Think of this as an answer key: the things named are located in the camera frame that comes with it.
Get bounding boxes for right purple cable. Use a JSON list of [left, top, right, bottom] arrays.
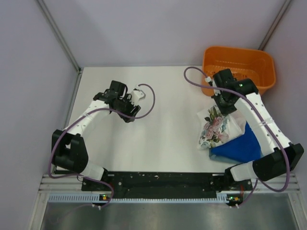
[[183, 66, 289, 208]]

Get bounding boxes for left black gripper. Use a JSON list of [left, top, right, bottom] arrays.
[[114, 94, 141, 123]]

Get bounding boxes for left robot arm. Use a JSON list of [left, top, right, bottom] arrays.
[[51, 80, 146, 190]]

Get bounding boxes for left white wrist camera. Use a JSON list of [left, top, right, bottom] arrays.
[[130, 89, 146, 106]]

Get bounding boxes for orange plastic basket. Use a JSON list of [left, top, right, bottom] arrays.
[[202, 46, 276, 95]]

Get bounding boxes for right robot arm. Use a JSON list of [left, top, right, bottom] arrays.
[[212, 69, 304, 190]]

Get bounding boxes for aluminium corner post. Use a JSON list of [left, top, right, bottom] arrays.
[[258, 0, 294, 51], [35, 0, 82, 73]]

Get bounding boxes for white floral t shirt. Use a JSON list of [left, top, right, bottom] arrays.
[[197, 105, 247, 150]]

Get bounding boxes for purple cable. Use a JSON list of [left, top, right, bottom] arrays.
[[183, 66, 289, 208], [47, 83, 156, 208]]

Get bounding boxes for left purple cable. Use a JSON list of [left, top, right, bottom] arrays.
[[47, 83, 156, 208]]

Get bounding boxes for left aluminium corner post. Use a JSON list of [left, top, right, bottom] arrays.
[[35, 0, 82, 73]]

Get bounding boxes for right aluminium corner post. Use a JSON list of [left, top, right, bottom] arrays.
[[258, 0, 294, 51]]

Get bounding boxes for white slotted cable duct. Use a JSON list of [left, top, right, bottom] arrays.
[[48, 193, 243, 204]]

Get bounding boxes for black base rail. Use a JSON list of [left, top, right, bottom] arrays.
[[81, 170, 253, 199]]

